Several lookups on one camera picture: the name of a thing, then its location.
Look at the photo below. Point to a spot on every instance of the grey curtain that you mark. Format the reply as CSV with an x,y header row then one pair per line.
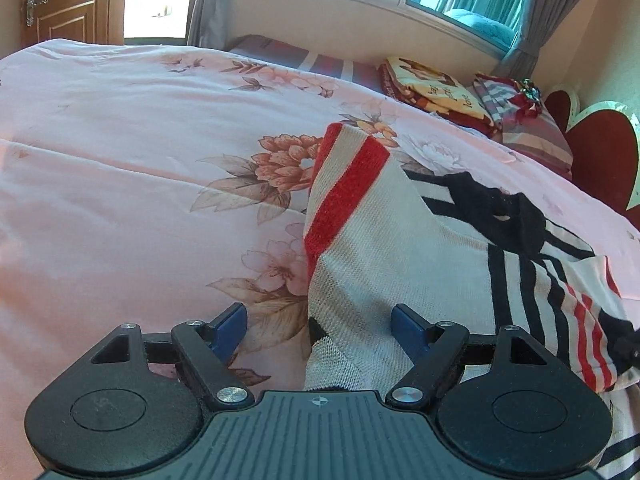
x,y
555,15
207,0

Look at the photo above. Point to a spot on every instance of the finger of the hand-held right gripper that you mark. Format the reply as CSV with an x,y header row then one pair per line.
x,y
630,345

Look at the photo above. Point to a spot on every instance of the striped pillow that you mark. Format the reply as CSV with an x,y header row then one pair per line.
x,y
535,135

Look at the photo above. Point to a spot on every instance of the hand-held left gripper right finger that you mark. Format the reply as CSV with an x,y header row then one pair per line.
x,y
407,332

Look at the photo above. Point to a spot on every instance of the red patterned cloth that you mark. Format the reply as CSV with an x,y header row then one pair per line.
x,y
522,100

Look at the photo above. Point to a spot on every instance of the wooden door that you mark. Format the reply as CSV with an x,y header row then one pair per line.
x,y
70,0

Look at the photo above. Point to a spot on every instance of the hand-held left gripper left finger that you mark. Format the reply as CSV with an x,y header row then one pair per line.
x,y
229,331

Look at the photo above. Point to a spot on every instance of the pink floral blanket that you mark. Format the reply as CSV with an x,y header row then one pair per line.
x,y
125,185

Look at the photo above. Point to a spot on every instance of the striped knit sweater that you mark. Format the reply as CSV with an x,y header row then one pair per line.
x,y
380,260

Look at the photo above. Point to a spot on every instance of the folded printed blanket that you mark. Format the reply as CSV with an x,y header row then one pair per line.
x,y
440,92

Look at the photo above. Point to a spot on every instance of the red scalloped headboard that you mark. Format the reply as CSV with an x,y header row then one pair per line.
x,y
600,160

